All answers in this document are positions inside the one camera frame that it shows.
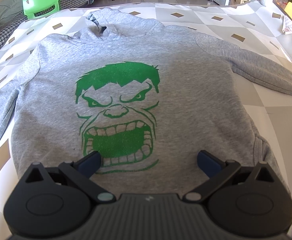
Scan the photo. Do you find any grey hoodie green face print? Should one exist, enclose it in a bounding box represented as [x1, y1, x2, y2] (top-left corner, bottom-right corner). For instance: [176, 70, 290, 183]
[0, 9, 292, 195]

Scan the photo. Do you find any white grey diamond tablecloth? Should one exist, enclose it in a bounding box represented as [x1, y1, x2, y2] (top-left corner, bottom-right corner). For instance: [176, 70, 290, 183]
[0, 1, 292, 239]

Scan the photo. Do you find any white paper packet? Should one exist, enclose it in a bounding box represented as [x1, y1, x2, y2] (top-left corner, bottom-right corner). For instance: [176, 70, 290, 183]
[282, 15, 292, 35]

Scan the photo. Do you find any green plastic chair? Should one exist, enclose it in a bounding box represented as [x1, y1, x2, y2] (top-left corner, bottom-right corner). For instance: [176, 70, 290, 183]
[23, 0, 60, 20]

